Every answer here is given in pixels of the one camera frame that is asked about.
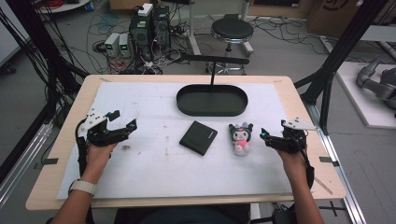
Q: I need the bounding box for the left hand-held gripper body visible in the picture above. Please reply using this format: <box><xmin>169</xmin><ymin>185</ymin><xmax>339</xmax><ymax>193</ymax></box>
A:
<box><xmin>77</xmin><ymin>108</ymin><xmax>130</xmax><ymax>148</ymax></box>

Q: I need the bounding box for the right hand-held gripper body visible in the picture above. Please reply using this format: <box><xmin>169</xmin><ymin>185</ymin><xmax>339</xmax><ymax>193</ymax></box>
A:
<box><xmin>273</xmin><ymin>117</ymin><xmax>318</xmax><ymax>155</ymax></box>

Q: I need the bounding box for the person's left hand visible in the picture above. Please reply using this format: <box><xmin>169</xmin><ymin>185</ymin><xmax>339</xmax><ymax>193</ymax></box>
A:
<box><xmin>86</xmin><ymin>141</ymin><xmax>120</xmax><ymax>180</ymax></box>

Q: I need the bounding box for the person's right hand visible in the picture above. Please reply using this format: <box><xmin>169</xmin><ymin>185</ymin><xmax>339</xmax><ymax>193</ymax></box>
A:
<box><xmin>275</xmin><ymin>146</ymin><xmax>309</xmax><ymax>185</ymax></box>

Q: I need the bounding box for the small plush doll toy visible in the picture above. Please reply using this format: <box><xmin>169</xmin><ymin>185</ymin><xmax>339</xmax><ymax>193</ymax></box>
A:
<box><xmin>228</xmin><ymin>122</ymin><xmax>254</xmax><ymax>158</ymax></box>

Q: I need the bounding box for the wooden table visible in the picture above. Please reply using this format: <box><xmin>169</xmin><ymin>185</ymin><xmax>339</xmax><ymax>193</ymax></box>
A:
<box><xmin>25</xmin><ymin>74</ymin><xmax>347</xmax><ymax>212</ymax></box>

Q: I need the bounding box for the black tape strip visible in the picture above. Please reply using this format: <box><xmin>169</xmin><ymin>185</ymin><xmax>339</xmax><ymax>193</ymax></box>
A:
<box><xmin>33</xmin><ymin>157</ymin><xmax>60</xmax><ymax>171</ymax></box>
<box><xmin>318</xmin><ymin>156</ymin><xmax>341</xmax><ymax>168</ymax></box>

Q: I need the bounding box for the white wrist watch band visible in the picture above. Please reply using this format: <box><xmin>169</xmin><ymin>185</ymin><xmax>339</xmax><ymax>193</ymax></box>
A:
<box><xmin>67</xmin><ymin>178</ymin><xmax>98</xmax><ymax>197</ymax></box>

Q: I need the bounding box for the white foam mat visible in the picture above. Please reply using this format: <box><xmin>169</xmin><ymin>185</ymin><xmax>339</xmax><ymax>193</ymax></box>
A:
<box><xmin>56</xmin><ymin>81</ymin><xmax>294</xmax><ymax>201</ymax></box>

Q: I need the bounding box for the black square box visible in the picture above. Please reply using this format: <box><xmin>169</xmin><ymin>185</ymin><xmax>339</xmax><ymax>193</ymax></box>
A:
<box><xmin>178</xmin><ymin>120</ymin><xmax>219</xmax><ymax>157</ymax></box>

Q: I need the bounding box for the black oval tray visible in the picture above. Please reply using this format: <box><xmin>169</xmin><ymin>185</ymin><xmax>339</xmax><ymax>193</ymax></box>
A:
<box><xmin>176</xmin><ymin>83</ymin><xmax>249</xmax><ymax>118</ymax></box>

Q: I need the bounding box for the grey power supply unit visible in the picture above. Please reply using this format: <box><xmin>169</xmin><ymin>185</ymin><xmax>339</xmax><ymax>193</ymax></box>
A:
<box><xmin>118</xmin><ymin>33</ymin><xmax>131</xmax><ymax>58</ymax></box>
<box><xmin>104</xmin><ymin>32</ymin><xmax>120</xmax><ymax>58</ymax></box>

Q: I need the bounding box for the white platform board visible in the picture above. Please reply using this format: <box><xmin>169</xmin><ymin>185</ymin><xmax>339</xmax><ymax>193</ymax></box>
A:
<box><xmin>335</xmin><ymin>61</ymin><xmax>396</xmax><ymax>130</ymax></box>

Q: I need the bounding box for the black computer tower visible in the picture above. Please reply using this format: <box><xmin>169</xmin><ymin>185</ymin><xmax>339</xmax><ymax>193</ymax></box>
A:
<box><xmin>128</xmin><ymin>10</ymin><xmax>154</xmax><ymax>62</ymax></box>
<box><xmin>152</xmin><ymin>5</ymin><xmax>172</xmax><ymax>50</ymax></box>

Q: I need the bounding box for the black T-shaped stand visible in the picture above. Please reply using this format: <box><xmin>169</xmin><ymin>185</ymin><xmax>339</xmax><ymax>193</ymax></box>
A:
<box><xmin>179</xmin><ymin>53</ymin><xmax>250</xmax><ymax>87</ymax></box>

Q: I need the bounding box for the person's dark clothing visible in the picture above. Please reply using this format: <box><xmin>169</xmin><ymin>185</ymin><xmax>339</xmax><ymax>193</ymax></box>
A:
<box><xmin>113</xmin><ymin>203</ymin><xmax>251</xmax><ymax>224</ymax></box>

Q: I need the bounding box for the black round stool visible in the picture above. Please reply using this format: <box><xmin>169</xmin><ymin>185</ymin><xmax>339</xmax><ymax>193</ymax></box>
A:
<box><xmin>205</xmin><ymin>17</ymin><xmax>255</xmax><ymax>76</ymax></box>

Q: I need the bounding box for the white adapter box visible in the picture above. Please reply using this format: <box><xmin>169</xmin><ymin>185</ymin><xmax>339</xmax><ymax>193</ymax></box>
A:
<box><xmin>136</xmin><ymin>3</ymin><xmax>154</xmax><ymax>18</ymax></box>

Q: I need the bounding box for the cardboard box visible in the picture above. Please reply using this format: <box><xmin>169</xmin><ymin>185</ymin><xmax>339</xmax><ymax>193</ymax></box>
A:
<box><xmin>305</xmin><ymin>0</ymin><xmax>396</xmax><ymax>39</ymax></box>

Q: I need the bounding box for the aluminium rail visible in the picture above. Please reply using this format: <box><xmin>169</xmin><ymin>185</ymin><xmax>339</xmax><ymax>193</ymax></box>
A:
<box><xmin>304</xmin><ymin>102</ymin><xmax>368</xmax><ymax>224</ymax></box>
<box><xmin>0</xmin><ymin>120</ymin><xmax>54</xmax><ymax>208</ymax></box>

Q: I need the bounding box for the tangle of floor cables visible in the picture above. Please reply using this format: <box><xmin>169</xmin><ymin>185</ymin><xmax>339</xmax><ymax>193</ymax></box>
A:
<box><xmin>87</xmin><ymin>12</ymin><xmax>191</xmax><ymax>76</ymax></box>

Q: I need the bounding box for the black metal frame post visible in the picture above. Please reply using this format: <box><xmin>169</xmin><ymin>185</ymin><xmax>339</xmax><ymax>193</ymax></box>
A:
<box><xmin>293</xmin><ymin>0</ymin><xmax>385</xmax><ymax>135</ymax></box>

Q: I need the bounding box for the black frame post with cables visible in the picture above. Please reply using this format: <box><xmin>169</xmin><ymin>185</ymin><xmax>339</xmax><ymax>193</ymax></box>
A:
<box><xmin>0</xmin><ymin>0</ymin><xmax>90</xmax><ymax>129</ymax></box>

